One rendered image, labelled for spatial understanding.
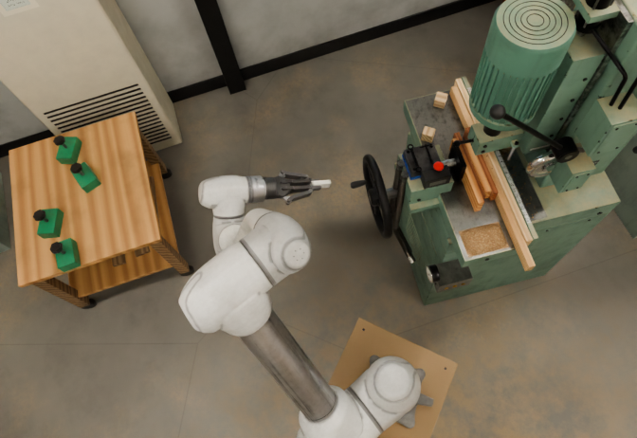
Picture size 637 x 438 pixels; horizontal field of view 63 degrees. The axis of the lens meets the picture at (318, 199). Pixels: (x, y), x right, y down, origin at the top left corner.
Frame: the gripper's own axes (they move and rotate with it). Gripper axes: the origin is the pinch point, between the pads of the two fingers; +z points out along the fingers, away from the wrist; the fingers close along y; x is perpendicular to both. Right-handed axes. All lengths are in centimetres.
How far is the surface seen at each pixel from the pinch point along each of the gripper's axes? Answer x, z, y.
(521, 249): -31, 42, -44
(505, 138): -44, 42, -15
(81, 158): 56, -82, 53
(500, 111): -73, 16, -27
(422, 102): -24.8, 33.9, 14.7
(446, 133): -26.0, 37.6, 0.9
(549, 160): -48, 49, -25
